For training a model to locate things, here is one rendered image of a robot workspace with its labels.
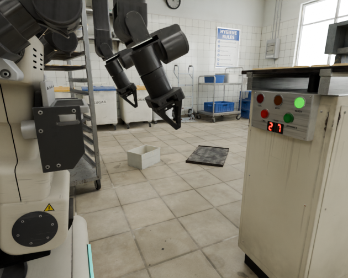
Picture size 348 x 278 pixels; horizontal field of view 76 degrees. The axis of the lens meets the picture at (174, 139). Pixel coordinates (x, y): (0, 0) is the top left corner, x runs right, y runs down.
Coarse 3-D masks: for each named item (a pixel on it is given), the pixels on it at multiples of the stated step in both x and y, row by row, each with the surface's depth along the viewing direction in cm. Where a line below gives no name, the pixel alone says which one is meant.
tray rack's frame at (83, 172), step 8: (72, 88) 205; (72, 96) 206; (80, 160) 207; (80, 168) 188; (88, 168) 188; (72, 176) 173; (80, 176) 173; (88, 176) 173; (96, 176) 173; (72, 184) 163
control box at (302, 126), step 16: (256, 96) 84; (272, 96) 77; (288, 96) 71; (304, 96) 66; (320, 96) 65; (256, 112) 84; (272, 112) 77; (288, 112) 72; (304, 112) 67; (272, 128) 78; (288, 128) 72; (304, 128) 67
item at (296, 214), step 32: (256, 128) 89; (320, 128) 66; (256, 160) 91; (288, 160) 77; (320, 160) 67; (256, 192) 93; (288, 192) 78; (320, 192) 68; (256, 224) 95; (288, 224) 80; (320, 224) 72; (256, 256) 97; (288, 256) 81; (320, 256) 77
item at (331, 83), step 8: (320, 72) 60; (328, 72) 59; (336, 72) 59; (344, 72) 60; (320, 80) 61; (328, 80) 59; (336, 80) 60; (344, 80) 61; (320, 88) 61; (328, 88) 60; (336, 88) 61; (344, 88) 62
